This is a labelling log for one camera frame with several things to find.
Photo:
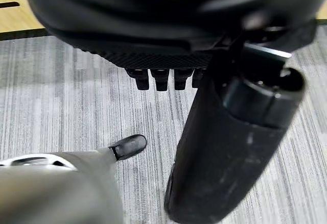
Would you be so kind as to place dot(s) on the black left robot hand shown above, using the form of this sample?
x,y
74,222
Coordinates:
x,y
219,142

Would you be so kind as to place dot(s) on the dark robot foot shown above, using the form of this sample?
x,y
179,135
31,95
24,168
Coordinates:
x,y
129,146

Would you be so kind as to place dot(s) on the wooden table with black edge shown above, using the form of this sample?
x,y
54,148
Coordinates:
x,y
15,17

